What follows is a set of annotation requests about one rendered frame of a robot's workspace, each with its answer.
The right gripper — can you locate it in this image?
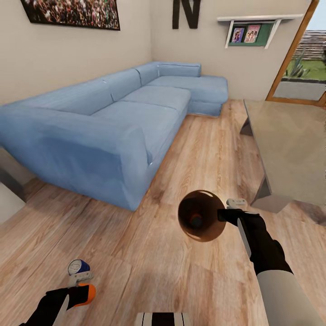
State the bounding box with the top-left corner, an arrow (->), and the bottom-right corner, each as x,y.
217,209 -> 243,225

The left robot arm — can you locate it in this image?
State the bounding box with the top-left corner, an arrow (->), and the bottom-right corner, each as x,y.
19,271 -> 95,326

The trash can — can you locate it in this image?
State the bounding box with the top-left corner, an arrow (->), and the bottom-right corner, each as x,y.
177,190 -> 226,242

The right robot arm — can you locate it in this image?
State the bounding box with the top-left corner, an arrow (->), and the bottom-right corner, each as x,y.
217,198 -> 326,326

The can of soda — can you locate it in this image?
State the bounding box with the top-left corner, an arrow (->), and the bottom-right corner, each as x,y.
75,283 -> 96,307
67,259 -> 90,275
186,209 -> 203,228

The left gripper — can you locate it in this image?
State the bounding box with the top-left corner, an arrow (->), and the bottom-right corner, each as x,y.
69,285 -> 89,308

